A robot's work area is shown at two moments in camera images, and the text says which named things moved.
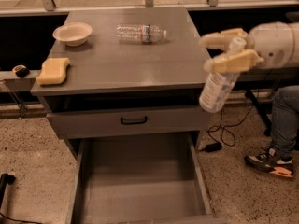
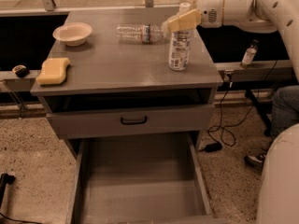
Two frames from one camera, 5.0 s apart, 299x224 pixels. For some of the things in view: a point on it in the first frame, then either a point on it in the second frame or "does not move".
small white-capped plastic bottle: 219,86 -> 179,44
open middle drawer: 157,179 does not move
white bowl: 74,34 does not move
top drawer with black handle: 128,122 does not move
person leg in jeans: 284,127 does not move
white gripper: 271,45 -> 210,12
